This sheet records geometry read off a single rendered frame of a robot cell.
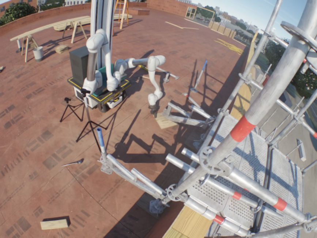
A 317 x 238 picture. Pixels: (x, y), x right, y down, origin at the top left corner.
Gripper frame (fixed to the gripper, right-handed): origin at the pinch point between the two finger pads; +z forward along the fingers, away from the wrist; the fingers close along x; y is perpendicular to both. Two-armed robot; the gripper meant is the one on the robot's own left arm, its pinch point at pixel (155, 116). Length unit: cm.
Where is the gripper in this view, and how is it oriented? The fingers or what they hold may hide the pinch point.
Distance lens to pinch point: 228.4
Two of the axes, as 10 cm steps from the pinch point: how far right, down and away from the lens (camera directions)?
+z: 1.6, 8.3, 5.4
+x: 5.7, -5.2, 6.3
